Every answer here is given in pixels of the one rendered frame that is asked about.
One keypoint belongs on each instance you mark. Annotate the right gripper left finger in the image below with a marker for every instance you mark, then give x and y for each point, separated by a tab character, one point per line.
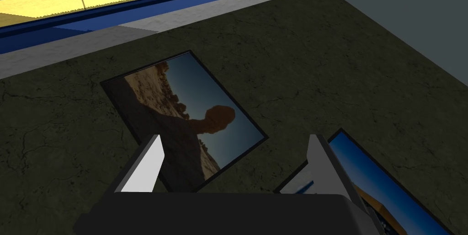
146	169

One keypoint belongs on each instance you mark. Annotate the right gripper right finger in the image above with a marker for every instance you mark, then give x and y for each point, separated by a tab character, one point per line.
325	169

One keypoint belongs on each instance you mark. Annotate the framed blue sky picture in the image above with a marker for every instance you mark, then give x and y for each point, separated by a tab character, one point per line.
380	191

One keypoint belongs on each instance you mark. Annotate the framed desert rock picture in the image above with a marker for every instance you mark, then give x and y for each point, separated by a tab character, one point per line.
190	118

